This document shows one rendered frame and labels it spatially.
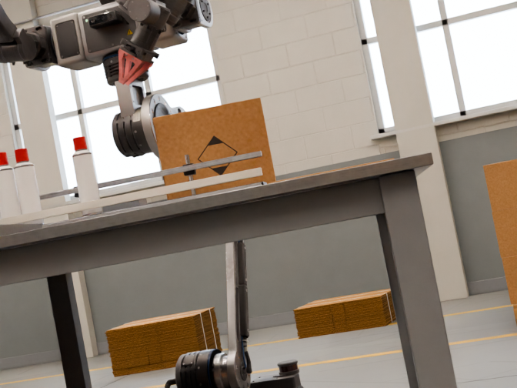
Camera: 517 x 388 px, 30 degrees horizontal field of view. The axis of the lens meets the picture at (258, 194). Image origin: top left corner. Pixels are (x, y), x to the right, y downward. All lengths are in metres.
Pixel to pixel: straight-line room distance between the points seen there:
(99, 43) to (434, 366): 1.73
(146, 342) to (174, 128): 4.02
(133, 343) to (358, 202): 5.07
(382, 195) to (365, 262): 6.10
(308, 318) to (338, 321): 0.22
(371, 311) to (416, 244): 4.98
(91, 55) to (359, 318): 3.98
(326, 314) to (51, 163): 3.05
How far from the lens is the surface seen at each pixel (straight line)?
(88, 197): 2.49
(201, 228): 1.62
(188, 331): 6.46
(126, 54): 2.31
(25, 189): 2.54
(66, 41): 3.05
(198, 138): 2.63
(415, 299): 1.60
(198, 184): 2.40
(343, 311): 6.62
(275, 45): 7.91
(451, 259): 7.48
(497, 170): 5.27
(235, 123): 2.63
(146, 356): 6.58
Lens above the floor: 0.75
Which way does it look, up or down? 2 degrees up
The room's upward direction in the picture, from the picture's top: 11 degrees counter-clockwise
